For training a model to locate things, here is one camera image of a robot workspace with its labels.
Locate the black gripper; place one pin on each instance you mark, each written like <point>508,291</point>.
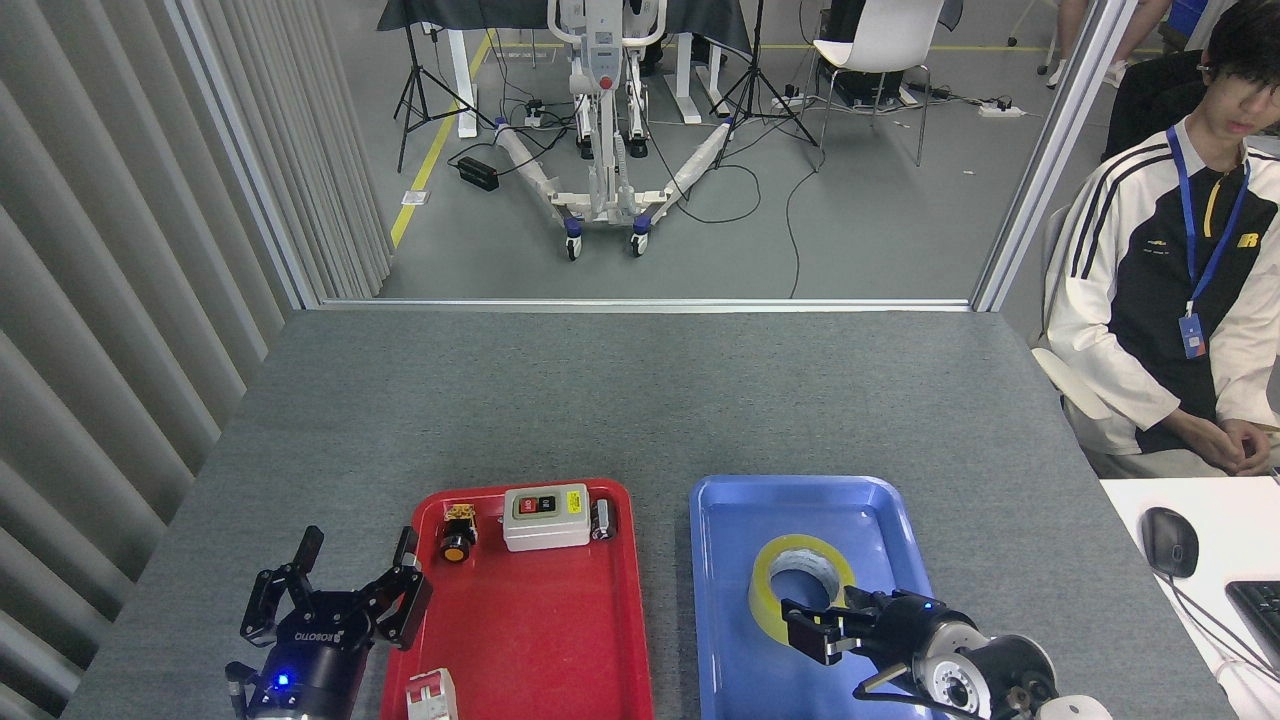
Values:
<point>315,660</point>
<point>900,630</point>

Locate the yellow tape roll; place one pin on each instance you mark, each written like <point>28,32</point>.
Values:
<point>765,590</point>

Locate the person's right hand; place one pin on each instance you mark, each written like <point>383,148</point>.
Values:
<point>1212,442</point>

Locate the person's left hand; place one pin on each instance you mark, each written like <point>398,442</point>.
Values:
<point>1256,450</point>

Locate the blue plastic tray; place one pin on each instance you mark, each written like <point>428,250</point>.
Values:
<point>730,660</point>

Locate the white and red circuit breaker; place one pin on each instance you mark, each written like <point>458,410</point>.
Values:
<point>432,695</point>

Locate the orange push button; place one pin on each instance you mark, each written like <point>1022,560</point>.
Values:
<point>456,548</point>

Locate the red plastic tray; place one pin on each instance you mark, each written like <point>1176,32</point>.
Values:
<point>530,640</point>

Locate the black computer mouse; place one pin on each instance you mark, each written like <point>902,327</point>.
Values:
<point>1170,540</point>

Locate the grey pleated curtain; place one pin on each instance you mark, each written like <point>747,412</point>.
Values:
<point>100,300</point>

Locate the white desk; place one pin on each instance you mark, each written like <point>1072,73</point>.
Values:
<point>1230,520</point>

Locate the silver floor socket plate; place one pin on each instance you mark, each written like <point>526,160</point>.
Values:
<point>415,197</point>

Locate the black keyboard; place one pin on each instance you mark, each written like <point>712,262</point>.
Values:
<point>1260,615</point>

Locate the black power adapter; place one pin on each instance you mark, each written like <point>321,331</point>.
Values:
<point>478,173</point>

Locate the black tripod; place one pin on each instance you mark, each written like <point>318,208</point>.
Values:
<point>410,95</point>
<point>752,90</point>

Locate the white stand on wheels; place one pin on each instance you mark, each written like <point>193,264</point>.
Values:
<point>603,150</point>

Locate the white power strip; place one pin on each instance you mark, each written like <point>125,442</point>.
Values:
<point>1000,110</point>

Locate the white chair with metal legs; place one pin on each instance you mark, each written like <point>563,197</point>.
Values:
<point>885,40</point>

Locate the black chair back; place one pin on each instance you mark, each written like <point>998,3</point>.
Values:
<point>1150,100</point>

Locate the table with black cloth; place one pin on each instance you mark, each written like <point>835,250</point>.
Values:
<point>700,20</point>

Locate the white two-button switch box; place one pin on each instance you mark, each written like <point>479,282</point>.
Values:
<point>545,528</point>

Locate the silver horizontal rail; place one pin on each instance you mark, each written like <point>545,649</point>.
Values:
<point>640,304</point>

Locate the silver post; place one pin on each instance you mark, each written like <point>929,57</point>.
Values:
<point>245,160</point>
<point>1050,140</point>

